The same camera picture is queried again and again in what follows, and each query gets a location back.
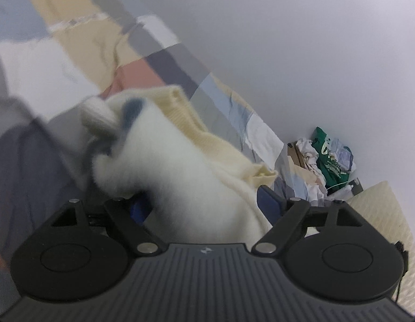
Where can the cream blue striped fluffy sweater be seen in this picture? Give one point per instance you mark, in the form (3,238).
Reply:
(200,187)

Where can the pile of clothes green shirt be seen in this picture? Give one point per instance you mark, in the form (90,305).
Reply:
(322,168)

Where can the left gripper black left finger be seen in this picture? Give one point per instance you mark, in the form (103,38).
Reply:
(82,251)

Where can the cream quilted pillow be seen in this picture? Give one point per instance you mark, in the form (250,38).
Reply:
(380,207)

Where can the patchwork pastel bed quilt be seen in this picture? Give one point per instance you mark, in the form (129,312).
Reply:
(54,54)

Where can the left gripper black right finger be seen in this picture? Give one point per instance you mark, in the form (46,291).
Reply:
(330,251)

